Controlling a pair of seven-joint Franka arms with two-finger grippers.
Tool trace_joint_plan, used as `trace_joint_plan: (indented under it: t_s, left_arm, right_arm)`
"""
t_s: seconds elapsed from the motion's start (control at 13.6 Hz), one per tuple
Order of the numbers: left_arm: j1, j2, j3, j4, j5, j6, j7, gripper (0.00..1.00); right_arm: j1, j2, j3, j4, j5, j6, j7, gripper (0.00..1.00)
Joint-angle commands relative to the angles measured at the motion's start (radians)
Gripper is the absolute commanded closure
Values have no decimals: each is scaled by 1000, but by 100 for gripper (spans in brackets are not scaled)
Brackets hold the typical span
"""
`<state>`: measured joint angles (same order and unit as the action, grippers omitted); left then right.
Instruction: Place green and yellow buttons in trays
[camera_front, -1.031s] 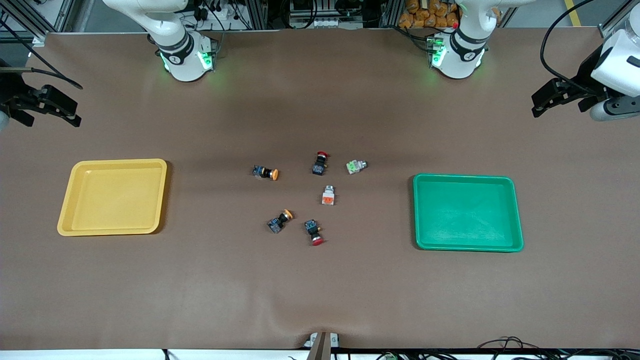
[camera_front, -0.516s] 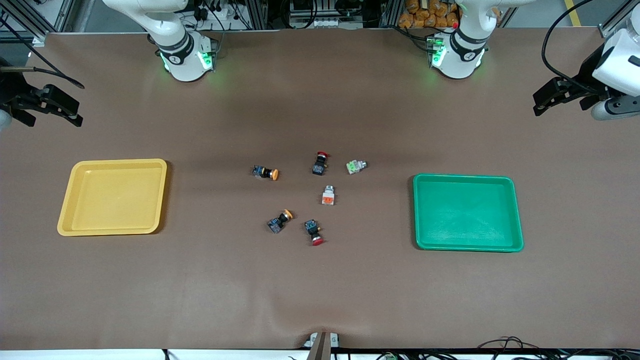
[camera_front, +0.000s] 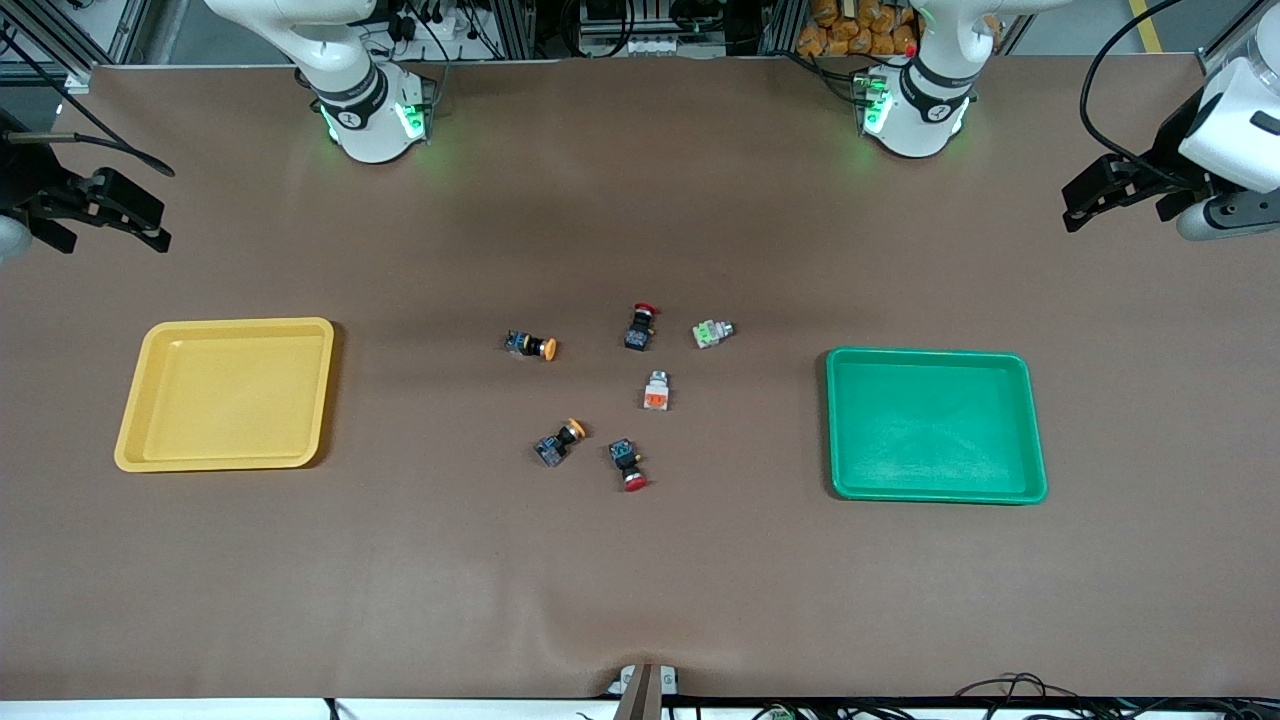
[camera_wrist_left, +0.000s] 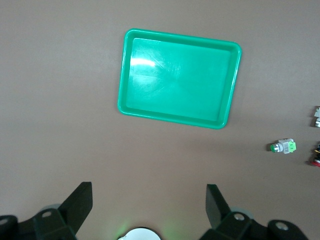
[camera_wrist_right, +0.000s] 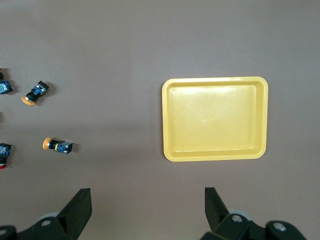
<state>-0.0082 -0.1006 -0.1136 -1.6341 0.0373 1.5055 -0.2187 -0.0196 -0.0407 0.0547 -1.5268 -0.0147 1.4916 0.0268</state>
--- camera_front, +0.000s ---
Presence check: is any green plastic tray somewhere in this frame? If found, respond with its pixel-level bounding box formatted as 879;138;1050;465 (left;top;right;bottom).
825;346;1049;505

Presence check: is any pile of orange snack bags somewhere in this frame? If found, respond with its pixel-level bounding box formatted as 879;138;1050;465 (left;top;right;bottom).
796;0;919;58

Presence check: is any aluminium frame strut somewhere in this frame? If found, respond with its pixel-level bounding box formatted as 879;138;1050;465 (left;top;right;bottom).
1195;0;1280;77
0;0;151;96

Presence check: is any yellow plastic tray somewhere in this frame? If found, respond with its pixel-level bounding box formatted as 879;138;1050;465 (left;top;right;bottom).
113;317;336;473

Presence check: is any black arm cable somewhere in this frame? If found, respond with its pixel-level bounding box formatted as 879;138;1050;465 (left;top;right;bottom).
0;20;177;179
1078;0;1201;191

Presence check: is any small white power strip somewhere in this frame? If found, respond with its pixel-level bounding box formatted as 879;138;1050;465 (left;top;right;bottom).
590;36;682;58

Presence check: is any black cable bundle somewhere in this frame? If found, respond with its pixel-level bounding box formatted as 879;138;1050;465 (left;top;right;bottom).
955;672;1280;720

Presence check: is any brown table cover sheet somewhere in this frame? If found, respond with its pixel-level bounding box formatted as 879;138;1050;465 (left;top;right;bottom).
0;55;1280;701

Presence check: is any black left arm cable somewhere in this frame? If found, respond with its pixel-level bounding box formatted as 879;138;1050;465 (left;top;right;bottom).
1078;0;1201;191

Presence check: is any yellow push button switch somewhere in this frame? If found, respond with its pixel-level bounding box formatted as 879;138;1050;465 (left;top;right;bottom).
533;417;589;468
503;329;559;362

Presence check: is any red mushroom push button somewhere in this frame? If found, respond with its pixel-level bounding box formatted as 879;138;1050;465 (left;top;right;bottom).
623;302;662;352
608;437;650;493

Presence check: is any grey table edge clamp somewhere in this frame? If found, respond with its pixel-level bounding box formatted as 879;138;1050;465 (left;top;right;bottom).
608;663;681;720

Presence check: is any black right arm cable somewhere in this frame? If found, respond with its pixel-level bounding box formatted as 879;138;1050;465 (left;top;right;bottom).
0;20;177;179

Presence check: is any aluminium frame post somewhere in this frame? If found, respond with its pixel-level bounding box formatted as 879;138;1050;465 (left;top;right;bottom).
500;0;537;59
760;0;802;57

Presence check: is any white power strip with plugs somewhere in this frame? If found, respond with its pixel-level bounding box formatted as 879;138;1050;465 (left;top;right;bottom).
385;0;501;63

